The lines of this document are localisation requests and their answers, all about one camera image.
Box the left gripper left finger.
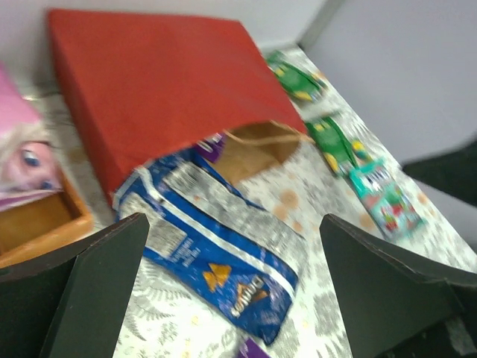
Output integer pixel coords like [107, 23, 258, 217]
[1, 213, 149, 357]

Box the red paper bag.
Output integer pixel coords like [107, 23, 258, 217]
[47, 8, 306, 199]

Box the orange wooden tray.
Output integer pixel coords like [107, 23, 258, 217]
[1, 174, 94, 268]

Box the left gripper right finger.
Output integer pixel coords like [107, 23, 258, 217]
[320, 214, 476, 357]

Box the purple candy packet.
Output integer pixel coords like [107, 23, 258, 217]
[236, 338, 269, 358]

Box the purple folded cloth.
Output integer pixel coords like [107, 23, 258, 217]
[1, 69, 63, 211]

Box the teal candy packet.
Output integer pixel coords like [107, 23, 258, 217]
[350, 160, 423, 240]

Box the green snack packet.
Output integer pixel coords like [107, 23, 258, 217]
[265, 51, 327, 102]
[305, 112, 373, 178]

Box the small purple chocolate packet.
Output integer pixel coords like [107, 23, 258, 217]
[194, 133, 225, 163]

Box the blue snack packet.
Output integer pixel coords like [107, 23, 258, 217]
[113, 148, 306, 345]

